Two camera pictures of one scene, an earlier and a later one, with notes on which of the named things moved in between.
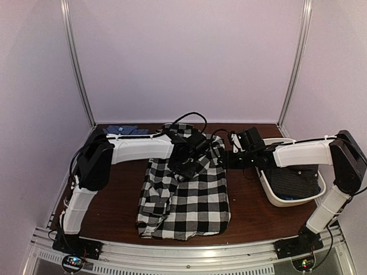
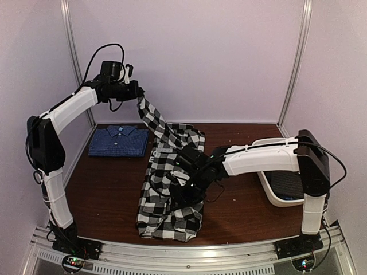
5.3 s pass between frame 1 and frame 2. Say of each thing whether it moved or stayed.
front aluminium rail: stayed
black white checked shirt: moved
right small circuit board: stayed
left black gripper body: moved
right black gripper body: moved
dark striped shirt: stayed
